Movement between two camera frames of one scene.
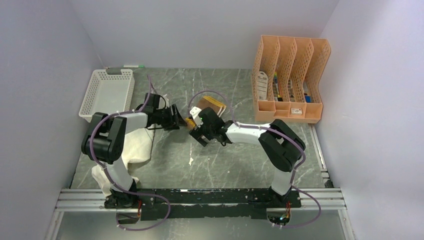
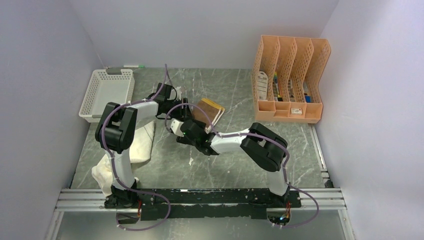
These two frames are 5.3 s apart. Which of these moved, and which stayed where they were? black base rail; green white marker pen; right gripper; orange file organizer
Moved: right gripper
Stayed: orange file organizer; green white marker pen; black base rail
